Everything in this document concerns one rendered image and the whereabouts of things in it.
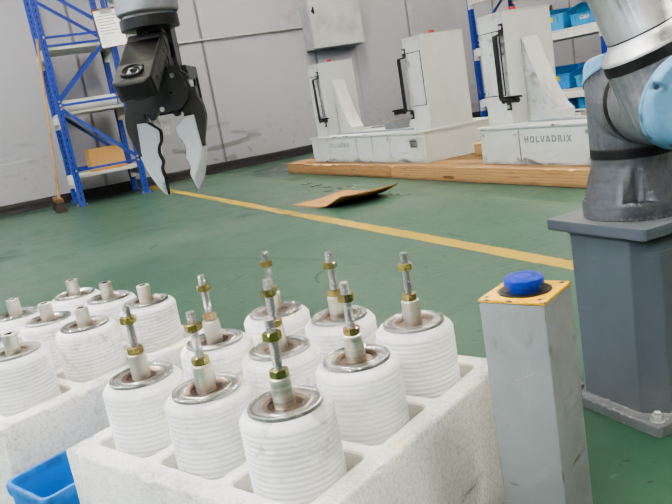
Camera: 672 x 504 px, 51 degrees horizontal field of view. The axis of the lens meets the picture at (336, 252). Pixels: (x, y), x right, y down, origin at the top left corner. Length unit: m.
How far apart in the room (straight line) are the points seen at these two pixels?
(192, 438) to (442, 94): 3.62
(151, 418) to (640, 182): 0.71
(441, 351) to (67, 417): 0.56
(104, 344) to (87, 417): 0.11
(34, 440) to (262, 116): 6.62
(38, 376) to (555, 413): 0.72
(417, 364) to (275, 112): 6.84
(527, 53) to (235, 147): 4.37
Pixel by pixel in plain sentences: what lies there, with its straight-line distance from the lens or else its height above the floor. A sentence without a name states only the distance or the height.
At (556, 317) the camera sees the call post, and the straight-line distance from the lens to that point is 0.73.
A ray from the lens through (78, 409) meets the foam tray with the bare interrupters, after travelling 1.13.
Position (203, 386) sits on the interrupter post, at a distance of 0.79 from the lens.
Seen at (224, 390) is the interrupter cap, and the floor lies 0.25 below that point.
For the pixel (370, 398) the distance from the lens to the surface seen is 0.76.
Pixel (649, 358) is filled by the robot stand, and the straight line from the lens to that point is 1.10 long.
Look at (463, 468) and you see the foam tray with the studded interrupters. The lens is 0.87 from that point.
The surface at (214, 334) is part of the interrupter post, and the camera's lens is 0.94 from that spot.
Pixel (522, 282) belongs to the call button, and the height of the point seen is 0.33.
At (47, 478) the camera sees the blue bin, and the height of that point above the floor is 0.10.
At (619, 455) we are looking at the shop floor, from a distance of 1.08.
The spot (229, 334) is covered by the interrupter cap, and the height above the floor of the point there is 0.25.
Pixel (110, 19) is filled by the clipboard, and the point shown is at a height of 1.48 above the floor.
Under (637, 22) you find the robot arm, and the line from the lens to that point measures 0.93.
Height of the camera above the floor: 0.53
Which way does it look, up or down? 12 degrees down
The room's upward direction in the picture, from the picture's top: 10 degrees counter-clockwise
